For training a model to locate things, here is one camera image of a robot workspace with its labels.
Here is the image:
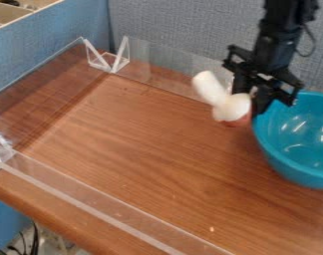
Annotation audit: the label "blue plastic bowl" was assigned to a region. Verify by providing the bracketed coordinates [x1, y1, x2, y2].
[252, 92, 323, 190]

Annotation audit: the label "black cables under table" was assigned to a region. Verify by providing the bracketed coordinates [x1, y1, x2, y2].
[0, 222, 42, 255]

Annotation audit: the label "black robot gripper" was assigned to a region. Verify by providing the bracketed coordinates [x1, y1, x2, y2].
[222, 0, 319, 118]

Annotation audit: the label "wooden shelf box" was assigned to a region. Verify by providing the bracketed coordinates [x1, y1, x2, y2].
[0, 0, 66, 28]

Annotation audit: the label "clear acrylic barrier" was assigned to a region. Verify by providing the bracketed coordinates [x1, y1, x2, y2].
[0, 35, 323, 255]

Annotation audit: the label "white brown toy mushroom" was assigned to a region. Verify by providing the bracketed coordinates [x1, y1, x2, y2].
[191, 71, 252, 128]

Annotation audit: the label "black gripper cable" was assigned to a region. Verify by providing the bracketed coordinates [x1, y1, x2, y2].
[294, 23, 317, 58]

